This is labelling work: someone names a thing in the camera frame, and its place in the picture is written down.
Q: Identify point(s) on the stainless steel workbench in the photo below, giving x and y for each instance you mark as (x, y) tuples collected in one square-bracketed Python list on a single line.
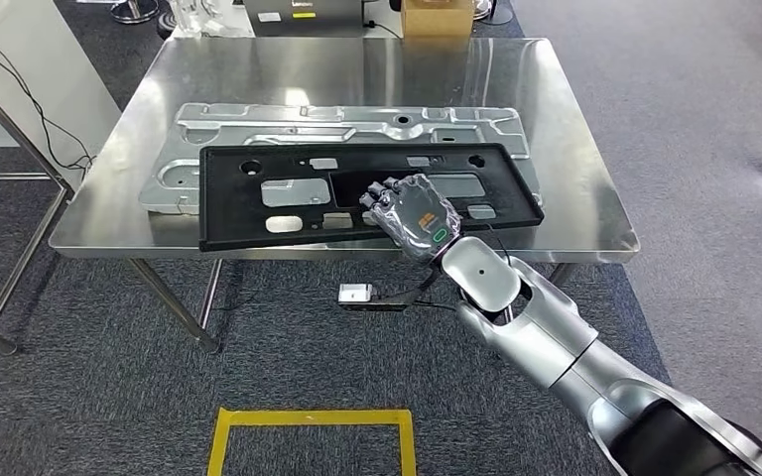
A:
[(355, 72)]

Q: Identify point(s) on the steel side table frame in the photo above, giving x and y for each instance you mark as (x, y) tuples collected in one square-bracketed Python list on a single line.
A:
[(26, 259)]

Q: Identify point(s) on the white desk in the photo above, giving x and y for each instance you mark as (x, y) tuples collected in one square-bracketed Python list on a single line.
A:
[(26, 98)]

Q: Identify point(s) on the chrome stool base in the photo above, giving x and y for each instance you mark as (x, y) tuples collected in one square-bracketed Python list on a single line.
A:
[(132, 12)]

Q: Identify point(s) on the black plastic plate bracket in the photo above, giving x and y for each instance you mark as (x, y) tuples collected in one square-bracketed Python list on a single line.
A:
[(230, 210)]

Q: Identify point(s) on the brown cardboard box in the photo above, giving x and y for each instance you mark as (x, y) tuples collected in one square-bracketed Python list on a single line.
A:
[(437, 20)]

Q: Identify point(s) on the silver stamped metal panel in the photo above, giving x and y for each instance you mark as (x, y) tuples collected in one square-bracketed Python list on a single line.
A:
[(223, 128)]

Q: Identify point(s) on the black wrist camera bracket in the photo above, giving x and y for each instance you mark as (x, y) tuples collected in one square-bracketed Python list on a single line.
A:
[(394, 299)]

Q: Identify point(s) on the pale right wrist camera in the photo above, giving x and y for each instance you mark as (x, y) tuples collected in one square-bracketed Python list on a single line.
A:
[(355, 294)]

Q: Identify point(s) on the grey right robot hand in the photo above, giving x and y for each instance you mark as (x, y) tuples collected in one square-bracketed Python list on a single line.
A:
[(420, 220)]

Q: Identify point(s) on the yellow floor tape square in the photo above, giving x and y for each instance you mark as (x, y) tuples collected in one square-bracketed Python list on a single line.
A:
[(309, 417)]

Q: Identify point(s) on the clear plastic containers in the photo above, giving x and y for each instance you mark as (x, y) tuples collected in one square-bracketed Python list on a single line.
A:
[(210, 20)]

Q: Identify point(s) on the grey computer case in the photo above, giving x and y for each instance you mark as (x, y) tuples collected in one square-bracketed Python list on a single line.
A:
[(302, 23)]

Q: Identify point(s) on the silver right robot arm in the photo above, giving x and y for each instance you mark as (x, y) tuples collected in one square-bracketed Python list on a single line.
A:
[(552, 335)]

